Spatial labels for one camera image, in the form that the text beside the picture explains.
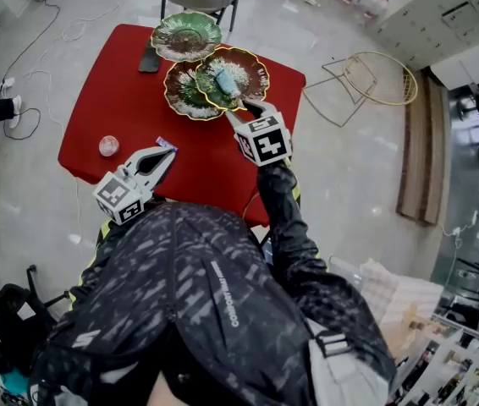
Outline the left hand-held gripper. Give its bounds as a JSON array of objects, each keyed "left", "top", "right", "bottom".
[{"left": 92, "top": 145, "right": 179, "bottom": 227}]

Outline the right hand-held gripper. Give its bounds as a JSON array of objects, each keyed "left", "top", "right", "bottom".
[{"left": 224, "top": 98, "right": 294, "bottom": 168}]

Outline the small purple packet item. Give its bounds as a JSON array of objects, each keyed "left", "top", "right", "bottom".
[{"left": 155, "top": 136, "right": 180, "bottom": 153}]

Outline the small pale blue item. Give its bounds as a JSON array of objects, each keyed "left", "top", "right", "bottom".
[{"left": 214, "top": 69, "right": 243, "bottom": 100}]

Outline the gold-rimmed leaf dish container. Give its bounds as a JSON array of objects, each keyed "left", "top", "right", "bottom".
[{"left": 195, "top": 47, "right": 271, "bottom": 112}]

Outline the small pink round item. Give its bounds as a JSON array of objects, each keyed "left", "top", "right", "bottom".
[{"left": 98, "top": 134, "right": 121, "bottom": 158}]

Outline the brown green leaf dish container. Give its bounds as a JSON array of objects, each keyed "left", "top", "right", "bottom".
[{"left": 163, "top": 60, "right": 228, "bottom": 122}]

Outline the person's right forearm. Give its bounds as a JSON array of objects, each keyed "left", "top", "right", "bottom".
[{"left": 256, "top": 160, "right": 323, "bottom": 278}]

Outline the red table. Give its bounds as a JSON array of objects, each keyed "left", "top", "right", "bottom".
[{"left": 57, "top": 23, "right": 307, "bottom": 228}]

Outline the black phone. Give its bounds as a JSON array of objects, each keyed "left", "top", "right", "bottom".
[{"left": 138, "top": 40, "right": 162, "bottom": 74}]

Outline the person's dark patterned jacket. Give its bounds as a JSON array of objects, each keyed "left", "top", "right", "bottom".
[{"left": 27, "top": 200, "right": 397, "bottom": 406}]

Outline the brown wooden bench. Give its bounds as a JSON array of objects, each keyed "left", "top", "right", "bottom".
[{"left": 394, "top": 73, "right": 451, "bottom": 228}]

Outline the black office chair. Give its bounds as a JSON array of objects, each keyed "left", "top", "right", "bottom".
[{"left": 0, "top": 263, "right": 72, "bottom": 376}]

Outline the white locker cabinet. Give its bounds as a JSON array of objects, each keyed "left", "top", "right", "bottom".
[{"left": 372, "top": 0, "right": 479, "bottom": 72}]

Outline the white box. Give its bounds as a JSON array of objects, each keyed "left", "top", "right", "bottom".
[{"left": 429, "top": 42, "right": 479, "bottom": 92}]

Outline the white shelf with small goods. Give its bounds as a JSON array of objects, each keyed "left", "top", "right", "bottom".
[{"left": 389, "top": 310, "right": 479, "bottom": 406}]

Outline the black floor cable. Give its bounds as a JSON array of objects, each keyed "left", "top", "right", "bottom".
[{"left": 0, "top": 0, "right": 62, "bottom": 141}]

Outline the gold wire frame stand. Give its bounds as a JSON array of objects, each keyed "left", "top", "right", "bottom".
[{"left": 301, "top": 50, "right": 419, "bottom": 129}]

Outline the white floor cable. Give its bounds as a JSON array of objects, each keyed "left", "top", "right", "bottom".
[{"left": 0, "top": 0, "right": 156, "bottom": 244}]

